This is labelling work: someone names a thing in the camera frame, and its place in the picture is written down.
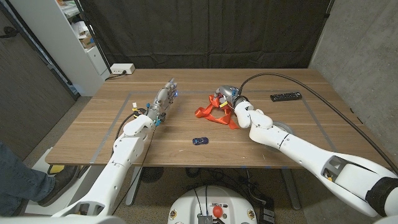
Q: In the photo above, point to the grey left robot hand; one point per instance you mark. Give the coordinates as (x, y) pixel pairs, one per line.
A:
(161, 99)

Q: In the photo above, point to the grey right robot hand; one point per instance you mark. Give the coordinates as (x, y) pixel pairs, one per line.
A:
(228, 93)

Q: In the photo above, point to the orange satin ribbon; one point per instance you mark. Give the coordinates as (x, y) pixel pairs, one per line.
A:
(217, 115)

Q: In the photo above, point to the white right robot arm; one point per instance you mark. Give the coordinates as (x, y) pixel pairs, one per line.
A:
(295, 146)

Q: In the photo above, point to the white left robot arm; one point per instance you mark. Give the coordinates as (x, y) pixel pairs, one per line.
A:
(126, 152)

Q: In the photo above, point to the small blue toy car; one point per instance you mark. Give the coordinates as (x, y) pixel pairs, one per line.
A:
(200, 141)

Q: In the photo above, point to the white power outlet box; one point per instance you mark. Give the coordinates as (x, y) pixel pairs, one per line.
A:
(122, 68)

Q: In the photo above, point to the black remote control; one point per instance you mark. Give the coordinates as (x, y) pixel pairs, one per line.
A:
(286, 96)

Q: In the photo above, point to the black fabric curtain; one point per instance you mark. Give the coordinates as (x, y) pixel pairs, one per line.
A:
(205, 31)

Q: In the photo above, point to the grey table leg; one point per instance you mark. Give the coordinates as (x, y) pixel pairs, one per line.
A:
(133, 186)
(291, 189)

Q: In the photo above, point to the cardboard box with blue tape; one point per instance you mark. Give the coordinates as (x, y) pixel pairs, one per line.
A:
(87, 42)

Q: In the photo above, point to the black stand pole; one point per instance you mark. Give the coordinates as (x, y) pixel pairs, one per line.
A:
(93, 34)

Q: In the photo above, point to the white robot torso base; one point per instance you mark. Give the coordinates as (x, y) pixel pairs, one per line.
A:
(189, 205)

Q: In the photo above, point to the white shelf cabinet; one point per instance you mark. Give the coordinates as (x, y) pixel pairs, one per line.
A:
(62, 46)

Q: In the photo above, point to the red emergency stop button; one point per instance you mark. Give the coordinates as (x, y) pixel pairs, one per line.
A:
(217, 211)

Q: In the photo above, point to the black floor power strip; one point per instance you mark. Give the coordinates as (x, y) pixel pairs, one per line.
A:
(267, 214)

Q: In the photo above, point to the dark brown shoe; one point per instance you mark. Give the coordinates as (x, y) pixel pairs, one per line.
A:
(59, 186)

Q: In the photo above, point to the person's leg in jeans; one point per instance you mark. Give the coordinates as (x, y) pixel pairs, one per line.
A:
(18, 183)

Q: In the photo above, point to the grey duct tape roll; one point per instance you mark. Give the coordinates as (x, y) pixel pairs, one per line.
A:
(284, 127)

